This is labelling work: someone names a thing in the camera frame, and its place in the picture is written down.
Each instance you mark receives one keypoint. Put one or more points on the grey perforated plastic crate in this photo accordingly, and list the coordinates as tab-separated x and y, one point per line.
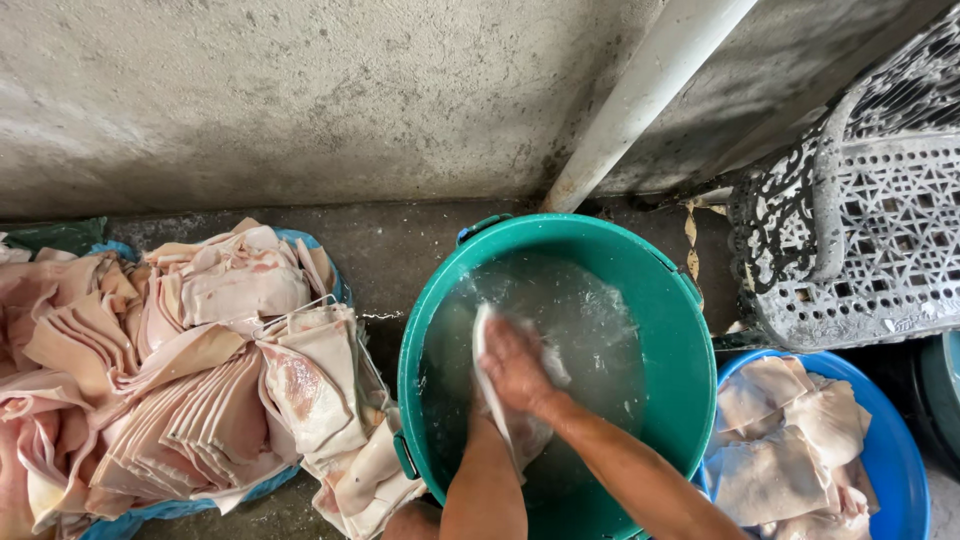
885	225

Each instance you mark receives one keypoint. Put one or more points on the white plastic pipe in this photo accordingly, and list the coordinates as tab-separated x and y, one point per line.
637	97

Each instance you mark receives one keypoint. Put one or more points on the blue plastic sheet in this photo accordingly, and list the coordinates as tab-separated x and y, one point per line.
150	514

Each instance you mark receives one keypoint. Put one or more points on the pale raw pork skin piece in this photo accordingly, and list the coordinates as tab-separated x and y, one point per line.
519	441

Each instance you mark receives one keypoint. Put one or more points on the pile of raw pork skins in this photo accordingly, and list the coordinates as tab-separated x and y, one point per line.
172	375

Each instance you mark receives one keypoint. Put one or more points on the dark round tub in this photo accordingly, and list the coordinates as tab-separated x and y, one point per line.
941	405

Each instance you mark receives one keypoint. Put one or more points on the dark green plastic bag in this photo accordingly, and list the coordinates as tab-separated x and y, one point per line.
60	236

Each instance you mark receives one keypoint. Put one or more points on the blue plastic basin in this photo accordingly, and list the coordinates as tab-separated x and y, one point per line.
900	450

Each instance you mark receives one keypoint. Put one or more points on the heap of washed pork skins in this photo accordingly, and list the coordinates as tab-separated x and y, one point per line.
787	450

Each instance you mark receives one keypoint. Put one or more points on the green plastic bucket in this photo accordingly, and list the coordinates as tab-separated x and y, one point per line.
675	360

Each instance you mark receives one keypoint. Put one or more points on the person's right fingers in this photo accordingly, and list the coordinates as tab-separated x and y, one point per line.
499	345

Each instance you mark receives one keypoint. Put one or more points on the person's knee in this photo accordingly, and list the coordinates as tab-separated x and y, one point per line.
411	523

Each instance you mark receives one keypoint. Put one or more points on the person's right hand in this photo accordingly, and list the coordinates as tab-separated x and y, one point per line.
521	371

